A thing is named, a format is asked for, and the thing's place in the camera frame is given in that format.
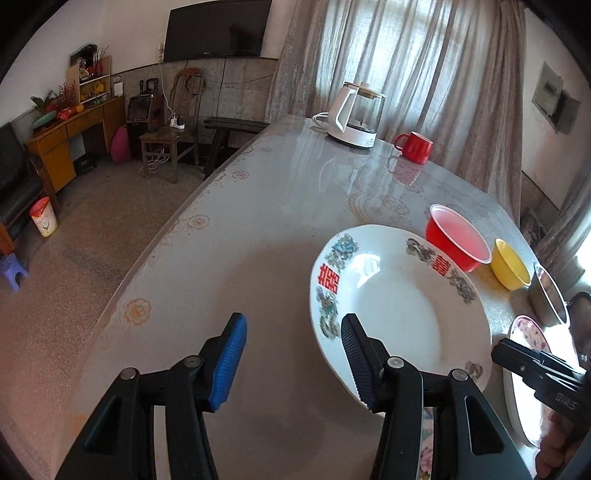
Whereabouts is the stainless steel bowl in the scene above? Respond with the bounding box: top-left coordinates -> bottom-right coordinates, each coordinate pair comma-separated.
527,262 -> 570,328

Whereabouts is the black speaker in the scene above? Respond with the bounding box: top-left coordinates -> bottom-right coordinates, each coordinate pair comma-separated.
126,93 -> 164,158

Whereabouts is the grey wall meter box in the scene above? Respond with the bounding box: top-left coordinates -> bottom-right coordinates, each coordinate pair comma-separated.
531,62 -> 580,134

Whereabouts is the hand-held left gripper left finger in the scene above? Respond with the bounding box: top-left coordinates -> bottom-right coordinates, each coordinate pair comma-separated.
55,312 -> 247,480

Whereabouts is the white glass electric kettle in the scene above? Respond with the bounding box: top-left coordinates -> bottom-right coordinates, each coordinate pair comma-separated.
313,82 -> 386,149

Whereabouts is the large white floral plate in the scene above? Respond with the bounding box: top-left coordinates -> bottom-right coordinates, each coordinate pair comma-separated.
309,224 -> 494,402

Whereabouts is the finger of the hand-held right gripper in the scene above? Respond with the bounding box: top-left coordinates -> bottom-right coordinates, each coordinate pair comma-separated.
492,338 -> 583,393

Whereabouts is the yellow plastic bowl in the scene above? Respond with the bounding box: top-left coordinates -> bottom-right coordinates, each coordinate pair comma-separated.
490,238 -> 532,291

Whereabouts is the red mug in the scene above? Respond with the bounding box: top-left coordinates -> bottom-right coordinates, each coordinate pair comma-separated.
393,131 -> 434,164

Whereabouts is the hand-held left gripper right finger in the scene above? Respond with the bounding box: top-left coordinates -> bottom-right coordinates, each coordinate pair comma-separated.
341,313 -> 532,480

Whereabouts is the black wall television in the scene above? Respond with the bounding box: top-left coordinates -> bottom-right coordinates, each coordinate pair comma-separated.
164,0 -> 273,63

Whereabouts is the beige lace curtain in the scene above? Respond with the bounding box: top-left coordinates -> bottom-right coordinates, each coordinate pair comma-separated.
265,0 -> 527,217

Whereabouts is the pink floral plate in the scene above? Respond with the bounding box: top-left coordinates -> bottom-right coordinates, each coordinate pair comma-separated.
508,315 -> 580,448
418,406 -> 437,480

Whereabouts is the yellow wooden desk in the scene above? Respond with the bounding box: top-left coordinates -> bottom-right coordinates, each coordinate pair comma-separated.
23,95 -> 126,192

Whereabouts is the black sofa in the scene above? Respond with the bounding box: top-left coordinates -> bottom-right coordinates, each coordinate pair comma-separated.
0,121 -> 58,241

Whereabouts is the pink bag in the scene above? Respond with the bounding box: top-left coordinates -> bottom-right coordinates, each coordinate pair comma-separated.
110,124 -> 131,163

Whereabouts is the white desk shelf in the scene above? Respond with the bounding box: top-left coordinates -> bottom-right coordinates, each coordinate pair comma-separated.
67,55 -> 114,103

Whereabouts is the purple plastic stool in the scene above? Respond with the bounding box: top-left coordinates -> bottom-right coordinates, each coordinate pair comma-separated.
0,253 -> 29,291

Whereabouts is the person's right hand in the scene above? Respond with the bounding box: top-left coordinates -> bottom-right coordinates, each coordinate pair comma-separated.
536,413 -> 573,478

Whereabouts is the red plastic bowl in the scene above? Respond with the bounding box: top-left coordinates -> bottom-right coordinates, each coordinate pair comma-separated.
425,204 -> 491,273

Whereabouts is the wooden chair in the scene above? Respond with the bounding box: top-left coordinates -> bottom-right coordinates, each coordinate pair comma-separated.
139,67 -> 206,183

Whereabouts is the dark wooden bench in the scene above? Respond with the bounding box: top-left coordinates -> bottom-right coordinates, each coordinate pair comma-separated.
203,117 -> 269,178

